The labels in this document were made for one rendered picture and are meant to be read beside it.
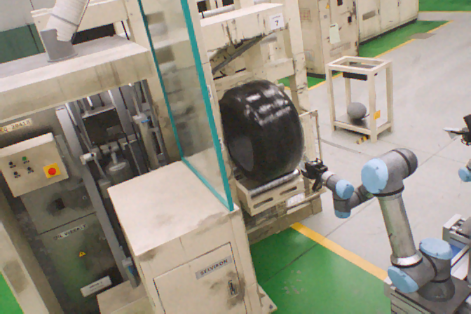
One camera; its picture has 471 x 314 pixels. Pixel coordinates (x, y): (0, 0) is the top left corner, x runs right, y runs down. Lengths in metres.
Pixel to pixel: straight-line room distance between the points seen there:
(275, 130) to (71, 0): 1.14
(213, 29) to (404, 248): 1.42
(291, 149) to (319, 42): 4.46
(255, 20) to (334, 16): 4.35
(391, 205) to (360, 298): 1.36
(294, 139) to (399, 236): 0.75
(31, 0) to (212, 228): 9.74
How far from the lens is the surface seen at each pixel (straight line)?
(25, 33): 10.79
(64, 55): 2.12
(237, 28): 2.33
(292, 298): 2.90
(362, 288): 2.93
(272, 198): 2.33
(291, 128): 2.09
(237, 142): 2.54
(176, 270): 1.54
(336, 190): 1.83
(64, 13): 2.10
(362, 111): 4.68
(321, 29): 6.47
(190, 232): 1.48
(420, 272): 1.73
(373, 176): 1.54
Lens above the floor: 2.13
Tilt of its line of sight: 25 degrees down
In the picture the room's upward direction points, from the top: 12 degrees counter-clockwise
